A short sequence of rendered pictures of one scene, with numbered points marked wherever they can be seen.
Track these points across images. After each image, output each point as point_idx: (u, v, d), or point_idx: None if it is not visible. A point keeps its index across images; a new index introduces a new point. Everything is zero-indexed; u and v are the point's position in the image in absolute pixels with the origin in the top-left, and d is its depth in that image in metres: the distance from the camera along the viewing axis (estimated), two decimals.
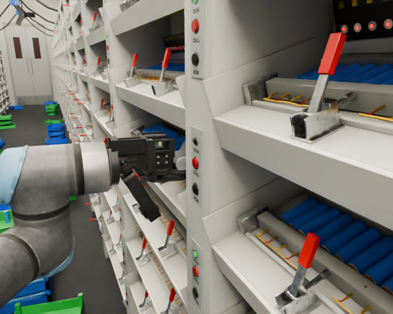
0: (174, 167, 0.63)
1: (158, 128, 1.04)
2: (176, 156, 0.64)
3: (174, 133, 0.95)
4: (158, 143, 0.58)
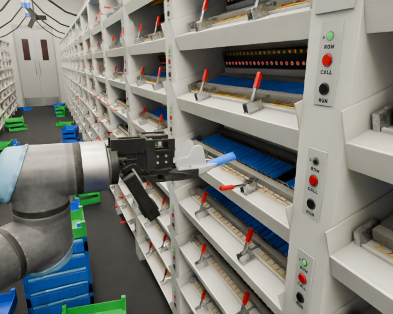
0: (174, 167, 0.64)
1: (217, 138, 1.09)
2: (176, 156, 0.64)
3: (237, 144, 1.00)
4: (158, 143, 0.58)
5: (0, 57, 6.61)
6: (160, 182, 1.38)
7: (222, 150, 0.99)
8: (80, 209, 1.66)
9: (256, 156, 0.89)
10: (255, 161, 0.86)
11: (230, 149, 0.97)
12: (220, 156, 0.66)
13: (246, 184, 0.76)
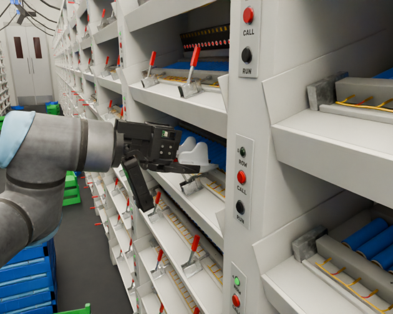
0: None
1: (177, 130, 0.97)
2: (178, 151, 0.64)
3: (198, 136, 0.88)
4: (164, 133, 0.58)
5: None
6: (121, 181, 1.26)
7: (179, 142, 0.87)
8: None
9: (213, 148, 0.77)
10: (211, 153, 0.75)
11: None
12: None
13: (189, 181, 0.64)
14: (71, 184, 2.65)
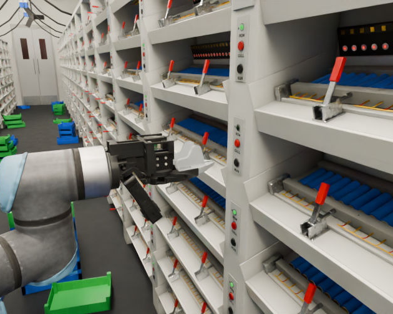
0: (174, 169, 0.63)
1: (189, 121, 1.23)
2: (177, 157, 0.64)
3: (206, 124, 1.14)
4: (157, 145, 0.58)
5: None
6: None
7: (191, 129, 1.13)
8: None
9: (218, 133, 1.03)
10: (216, 136, 1.00)
11: (198, 129, 1.11)
12: None
13: (202, 155, 0.90)
14: None
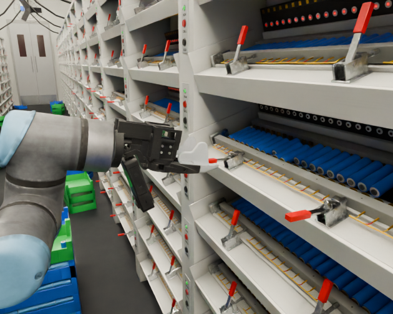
0: (174, 161, 0.63)
1: (252, 133, 0.76)
2: (178, 151, 0.64)
3: (287, 140, 0.68)
4: (164, 133, 0.58)
5: None
6: (167, 192, 1.06)
7: (264, 149, 0.66)
8: (67, 223, 1.34)
9: (332, 156, 0.57)
10: (334, 162, 0.55)
11: (282, 146, 0.65)
12: None
13: (328, 208, 0.44)
14: (87, 188, 2.45)
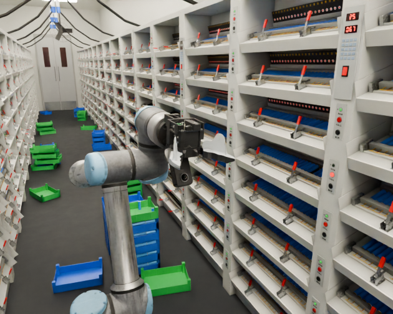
0: (203, 154, 0.73)
1: (265, 147, 1.67)
2: (208, 146, 0.72)
3: (281, 152, 1.58)
4: (181, 126, 0.72)
5: (27, 65, 7.19)
6: (215, 178, 1.96)
7: (271, 156, 1.57)
8: (149, 199, 2.24)
9: (295, 160, 1.47)
10: None
11: (277, 155, 1.55)
12: (320, 171, 1.32)
13: (292, 177, 1.34)
14: (136, 181, 3.35)
